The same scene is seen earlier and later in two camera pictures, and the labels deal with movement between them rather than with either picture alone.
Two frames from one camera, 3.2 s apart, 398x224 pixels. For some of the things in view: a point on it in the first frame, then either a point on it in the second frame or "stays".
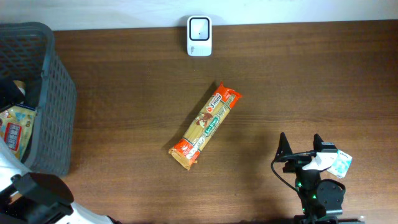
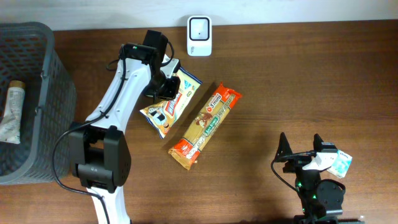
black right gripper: (296, 162) stays
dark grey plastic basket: (27, 50) stays
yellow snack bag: (16, 125) to (162, 116)
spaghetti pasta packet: (203, 126) stays
